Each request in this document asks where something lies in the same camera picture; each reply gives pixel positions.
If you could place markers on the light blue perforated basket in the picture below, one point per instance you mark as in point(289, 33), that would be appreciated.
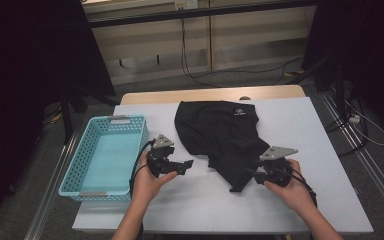
point(110, 160)

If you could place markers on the white power adapter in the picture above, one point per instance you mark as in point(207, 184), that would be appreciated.
point(354, 119)

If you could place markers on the black stand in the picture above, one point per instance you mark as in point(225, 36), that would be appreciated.
point(338, 83)
point(67, 116)

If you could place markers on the person's right hand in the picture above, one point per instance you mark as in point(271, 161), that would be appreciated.
point(296, 196)

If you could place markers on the wooden table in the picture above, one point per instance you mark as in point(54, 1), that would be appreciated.
point(153, 98)

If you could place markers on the black crossbar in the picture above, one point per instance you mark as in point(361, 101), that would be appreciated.
point(193, 13)

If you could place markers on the round table grommet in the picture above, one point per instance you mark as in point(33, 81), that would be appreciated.
point(245, 98)

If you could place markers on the black curtain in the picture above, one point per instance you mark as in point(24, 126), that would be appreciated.
point(20, 66)
point(373, 40)

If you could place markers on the beige cabinet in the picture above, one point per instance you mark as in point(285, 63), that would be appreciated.
point(246, 43)

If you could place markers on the yellow floor tape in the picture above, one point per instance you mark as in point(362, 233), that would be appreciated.
point(56, 117)
point(295, 72)

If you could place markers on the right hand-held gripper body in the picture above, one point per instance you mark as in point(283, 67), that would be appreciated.
point(276, 173)

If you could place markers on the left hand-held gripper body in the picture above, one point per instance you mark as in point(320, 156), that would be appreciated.
point(158, 160)

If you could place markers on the aluminium floor rail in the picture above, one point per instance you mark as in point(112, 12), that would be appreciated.
point(363, 156)
point(46, 196)

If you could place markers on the white wall socket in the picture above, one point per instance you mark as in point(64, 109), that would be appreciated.
point(186, 4)

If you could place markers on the person's left hand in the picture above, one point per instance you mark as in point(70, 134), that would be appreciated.
point(146, 186)

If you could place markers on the black shorts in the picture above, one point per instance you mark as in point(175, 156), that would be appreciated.
point(220, 133)

